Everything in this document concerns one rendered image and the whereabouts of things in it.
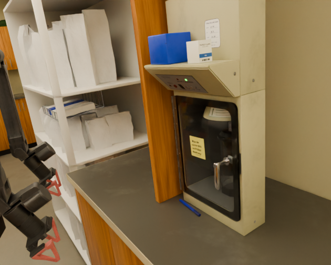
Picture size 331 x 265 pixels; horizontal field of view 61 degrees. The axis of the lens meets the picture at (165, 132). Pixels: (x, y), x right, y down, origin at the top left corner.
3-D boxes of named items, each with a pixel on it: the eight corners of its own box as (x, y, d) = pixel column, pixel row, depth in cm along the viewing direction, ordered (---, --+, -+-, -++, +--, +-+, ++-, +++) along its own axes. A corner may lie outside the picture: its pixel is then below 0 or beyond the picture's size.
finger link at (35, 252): (67, 243, 89) (47, 224, 85) (68, 257, 82) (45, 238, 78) (49, 257, 88) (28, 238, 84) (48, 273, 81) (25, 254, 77)
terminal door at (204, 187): (183, 190, 116) (174, 94, 104) (240, 223, 91) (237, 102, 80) (182, 190, 115) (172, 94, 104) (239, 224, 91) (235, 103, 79)
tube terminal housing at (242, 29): (225, 179, 131) (217, 0, 109) (288, 206, 105) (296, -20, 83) (183, 199, 118) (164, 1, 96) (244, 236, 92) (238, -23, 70)
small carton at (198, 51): (200, 61, 84) (198, 40, 82) (212, 61, 80) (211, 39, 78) (187, 63, 81) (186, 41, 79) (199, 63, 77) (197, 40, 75)
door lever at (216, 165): (230, 185, 90) (224, 182, 92) (229, 158, 87) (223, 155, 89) (218, 191, 87) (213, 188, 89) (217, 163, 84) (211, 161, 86)
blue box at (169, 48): (174, 61, 98) (172, 34, 96) (193, 60, 90) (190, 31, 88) (150, 64, 93) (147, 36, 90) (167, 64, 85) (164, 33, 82)
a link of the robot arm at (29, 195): (-9, 188, 81) (-17, 202, 74) (25, 164, 83) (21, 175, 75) (21, 215, 86) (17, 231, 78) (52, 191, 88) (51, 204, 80)
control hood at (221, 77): (173, 89, 104) (170, 61, 101) (241, 95, 78) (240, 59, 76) (146, 94, 98) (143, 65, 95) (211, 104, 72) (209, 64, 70)
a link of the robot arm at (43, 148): (14, 145, 121) (11, 151, 113) (37, 129, 122) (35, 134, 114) (34, 165, 125) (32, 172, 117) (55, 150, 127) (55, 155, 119)
